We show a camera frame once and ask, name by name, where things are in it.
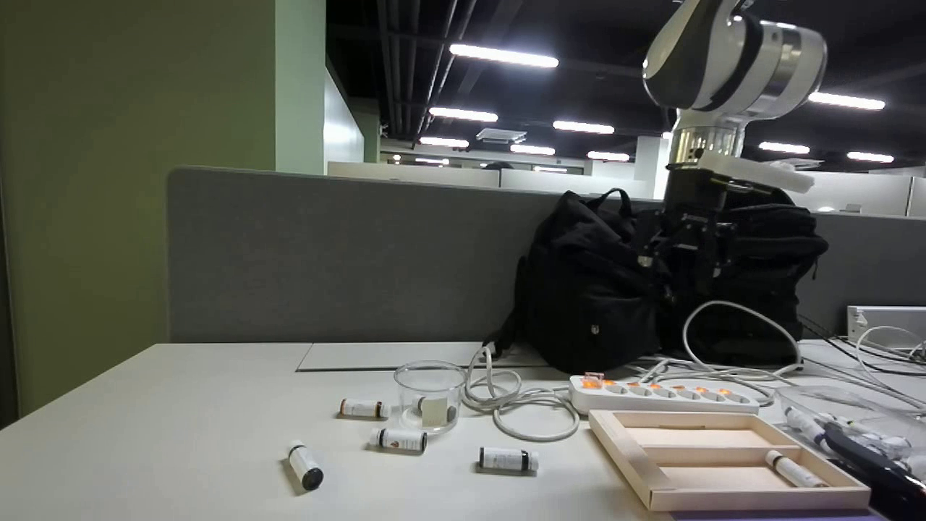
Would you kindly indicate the white vial black cap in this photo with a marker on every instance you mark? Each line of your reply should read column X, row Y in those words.
column 305, row 466

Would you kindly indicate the grey desk partition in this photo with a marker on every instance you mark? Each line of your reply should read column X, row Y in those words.
column 337, row 261

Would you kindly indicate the wooden two-compartment tray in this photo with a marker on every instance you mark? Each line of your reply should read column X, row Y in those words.
column 666, row 479

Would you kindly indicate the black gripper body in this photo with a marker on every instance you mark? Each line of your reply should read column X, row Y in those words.
column 697, row 199

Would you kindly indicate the purple mat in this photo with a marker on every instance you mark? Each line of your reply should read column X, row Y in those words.
column 771, row 517

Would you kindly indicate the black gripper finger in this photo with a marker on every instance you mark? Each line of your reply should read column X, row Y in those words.
column 683, row 254
column 712, row 254

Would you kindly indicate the ceiling light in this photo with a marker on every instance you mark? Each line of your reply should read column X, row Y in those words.
column 532, row 148
column 444, row 144
column 505, row 57
column 609, row 155
column 781, row 148
column 846, row 99
column 583, row 125
column 464, row 113
column 870, row 158

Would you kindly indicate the white power strip orange switches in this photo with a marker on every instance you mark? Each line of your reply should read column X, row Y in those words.
column 655, row 395

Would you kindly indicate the large black bag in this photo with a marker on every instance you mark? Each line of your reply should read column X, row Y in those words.
column 761, row 269

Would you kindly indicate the black backpack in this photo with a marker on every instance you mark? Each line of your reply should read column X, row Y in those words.
column 579, row 290

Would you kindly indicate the small white vial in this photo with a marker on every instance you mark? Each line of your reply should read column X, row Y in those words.
column 399, row 440
column 505, row 462
column 434, row 410
column 794, row 469
column 363, row 410

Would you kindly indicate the small clear plastic container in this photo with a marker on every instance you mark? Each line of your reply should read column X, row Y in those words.
column 424, row 379

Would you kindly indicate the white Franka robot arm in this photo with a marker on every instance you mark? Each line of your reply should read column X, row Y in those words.
column 732, row 60

